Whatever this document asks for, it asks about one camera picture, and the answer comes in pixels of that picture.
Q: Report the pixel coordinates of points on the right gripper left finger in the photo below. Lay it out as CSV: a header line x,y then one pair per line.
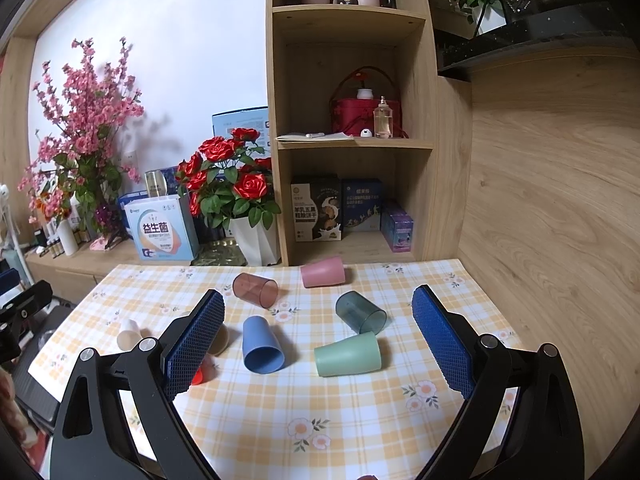
x,y
92,439

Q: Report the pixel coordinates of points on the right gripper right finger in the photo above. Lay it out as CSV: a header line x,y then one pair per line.
x,y
519,417

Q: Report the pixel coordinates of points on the white plastic cup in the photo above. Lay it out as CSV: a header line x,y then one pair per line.
x,y
129,335

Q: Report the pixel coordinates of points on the red plastic cup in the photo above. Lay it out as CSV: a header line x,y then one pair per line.
x,y
198,377

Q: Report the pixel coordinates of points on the beige plastic cup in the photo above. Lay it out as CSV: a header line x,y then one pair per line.
x,y
220,342

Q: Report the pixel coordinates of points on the blue plastic cup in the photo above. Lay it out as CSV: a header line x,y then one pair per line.
x,y
262,353

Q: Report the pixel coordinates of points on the green plastic cup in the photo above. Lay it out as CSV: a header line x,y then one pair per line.
x,y
354,355

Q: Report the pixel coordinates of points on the dark teal transparent cup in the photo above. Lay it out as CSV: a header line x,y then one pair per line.
x,y
359,313

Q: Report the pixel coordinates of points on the brown transparent cup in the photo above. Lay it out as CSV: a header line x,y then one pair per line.
x,y
254,289

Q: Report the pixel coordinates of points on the pink plastic cup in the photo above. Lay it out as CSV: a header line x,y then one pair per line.
x,y
327,272

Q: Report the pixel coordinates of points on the low wooden side cabinet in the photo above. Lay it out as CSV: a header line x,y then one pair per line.
x,y
73,277

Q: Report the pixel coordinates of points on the white bottle on cabinet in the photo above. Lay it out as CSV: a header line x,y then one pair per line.
x,y
67,237

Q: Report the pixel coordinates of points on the light blue probiotic box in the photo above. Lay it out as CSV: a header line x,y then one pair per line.
x,y
162,229

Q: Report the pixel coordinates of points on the green gold tray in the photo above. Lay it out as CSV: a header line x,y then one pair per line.
x,y
220,253

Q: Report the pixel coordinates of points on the purple small box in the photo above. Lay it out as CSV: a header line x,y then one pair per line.
x,y
397,229

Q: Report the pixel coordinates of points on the silver box behind probiotic box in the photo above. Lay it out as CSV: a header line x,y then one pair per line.
x,y
155,183

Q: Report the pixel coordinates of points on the pink blossom flower arrangement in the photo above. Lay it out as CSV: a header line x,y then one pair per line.
x,y
78,161

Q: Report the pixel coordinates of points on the red roses in white pot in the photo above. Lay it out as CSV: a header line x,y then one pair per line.
x,y
229,183

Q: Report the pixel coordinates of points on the dark blue box on shelf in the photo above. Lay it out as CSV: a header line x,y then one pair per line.
x,y
362,205

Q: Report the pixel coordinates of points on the black cookie box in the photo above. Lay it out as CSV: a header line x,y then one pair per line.
x,y
317,208

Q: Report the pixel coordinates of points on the wooden shelf unit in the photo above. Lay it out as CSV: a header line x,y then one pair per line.
x,y
354,92

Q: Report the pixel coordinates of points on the glass perfume bottle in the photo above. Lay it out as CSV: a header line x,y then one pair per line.
x,y
383,120

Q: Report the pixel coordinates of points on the red gift basket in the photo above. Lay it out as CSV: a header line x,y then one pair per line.
x,y
351,114

